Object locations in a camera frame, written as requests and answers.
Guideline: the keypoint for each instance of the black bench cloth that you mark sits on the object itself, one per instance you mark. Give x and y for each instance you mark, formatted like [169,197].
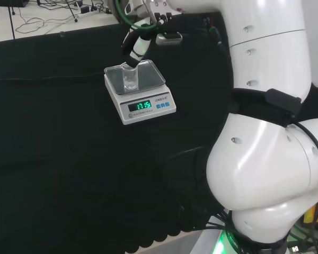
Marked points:
[69,164]

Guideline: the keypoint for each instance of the black box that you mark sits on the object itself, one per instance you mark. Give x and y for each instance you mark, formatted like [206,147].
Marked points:
[10,2]

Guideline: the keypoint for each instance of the small clear glass beaker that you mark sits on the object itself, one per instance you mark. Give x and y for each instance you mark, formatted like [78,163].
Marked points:
[129,79]

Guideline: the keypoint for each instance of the yellow stop button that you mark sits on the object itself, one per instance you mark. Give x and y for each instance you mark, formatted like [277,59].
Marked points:
[314,215]

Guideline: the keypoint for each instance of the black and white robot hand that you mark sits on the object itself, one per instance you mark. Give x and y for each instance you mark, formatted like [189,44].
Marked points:
[139,47]

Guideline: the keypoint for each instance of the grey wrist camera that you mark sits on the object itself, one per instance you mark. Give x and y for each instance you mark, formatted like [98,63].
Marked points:
[169,39]

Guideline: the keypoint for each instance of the white electronic balance steel pan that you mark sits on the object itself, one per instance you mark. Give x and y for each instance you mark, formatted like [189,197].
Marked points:
[143,105]

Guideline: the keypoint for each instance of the white power strip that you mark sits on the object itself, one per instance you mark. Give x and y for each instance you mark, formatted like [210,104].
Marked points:
[91,12]

